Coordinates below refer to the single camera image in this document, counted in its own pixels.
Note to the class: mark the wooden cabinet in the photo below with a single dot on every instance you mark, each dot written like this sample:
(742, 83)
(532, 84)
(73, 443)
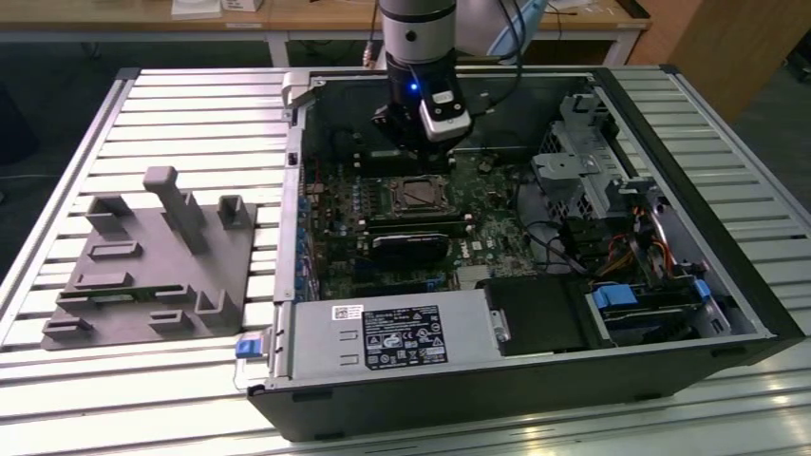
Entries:
(728, 47)

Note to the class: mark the black PC case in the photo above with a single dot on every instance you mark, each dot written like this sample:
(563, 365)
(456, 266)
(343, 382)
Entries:
(443, 408)

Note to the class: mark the black graphics card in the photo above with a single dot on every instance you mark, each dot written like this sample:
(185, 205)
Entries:
(408, 247)

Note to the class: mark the black drive bay cover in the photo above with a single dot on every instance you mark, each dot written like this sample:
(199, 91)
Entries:
(539, 313)

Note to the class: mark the silver CPU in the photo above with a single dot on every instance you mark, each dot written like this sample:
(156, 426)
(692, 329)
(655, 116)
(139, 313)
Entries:
(423, 195)

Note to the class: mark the wooden desk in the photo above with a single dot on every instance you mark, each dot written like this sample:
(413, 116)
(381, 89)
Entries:
(127, 21)

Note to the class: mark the grey parts rack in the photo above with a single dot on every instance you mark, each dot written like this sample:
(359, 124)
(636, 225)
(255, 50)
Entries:
(159, 266)

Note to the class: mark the hard disk in blue carrier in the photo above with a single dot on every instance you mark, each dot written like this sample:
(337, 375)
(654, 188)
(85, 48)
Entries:
(615, 294)

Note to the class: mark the small silver heat sink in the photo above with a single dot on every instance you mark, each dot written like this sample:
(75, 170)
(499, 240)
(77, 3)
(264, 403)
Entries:
(472, 275)

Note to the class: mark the black RAM slot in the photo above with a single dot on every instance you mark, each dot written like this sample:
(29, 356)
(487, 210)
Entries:
(419, 222)
(420, 227)
(421, 232)
(417, 217)

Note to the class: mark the CPU socket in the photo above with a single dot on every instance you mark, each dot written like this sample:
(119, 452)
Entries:
(421, 210)

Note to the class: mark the round coin cell battery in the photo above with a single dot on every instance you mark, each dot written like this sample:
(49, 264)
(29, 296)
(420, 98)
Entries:
(484, 165)

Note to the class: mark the silver power supply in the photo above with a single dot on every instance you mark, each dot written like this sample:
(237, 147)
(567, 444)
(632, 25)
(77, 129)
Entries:
(316, 332)

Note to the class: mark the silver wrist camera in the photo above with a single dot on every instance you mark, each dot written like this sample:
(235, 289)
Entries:
(447, 126)

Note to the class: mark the green motherboard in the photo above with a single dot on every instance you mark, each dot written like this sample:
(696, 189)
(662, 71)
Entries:
(500, 237)

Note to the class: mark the green RAM stick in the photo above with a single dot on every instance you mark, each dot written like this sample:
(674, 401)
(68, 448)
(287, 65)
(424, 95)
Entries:
(120, 295)

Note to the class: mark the grey metal drive cage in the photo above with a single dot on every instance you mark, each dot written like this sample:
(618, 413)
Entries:
(570, 190)

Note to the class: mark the white box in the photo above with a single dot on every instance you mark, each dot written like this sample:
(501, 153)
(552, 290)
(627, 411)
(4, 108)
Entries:
(196, 8)

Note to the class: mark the blue plastic clip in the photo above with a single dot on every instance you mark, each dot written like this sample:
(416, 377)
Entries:
(702, 290)

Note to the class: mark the blue plastic pull tab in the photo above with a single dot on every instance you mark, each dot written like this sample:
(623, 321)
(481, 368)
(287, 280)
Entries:
(248, 347)

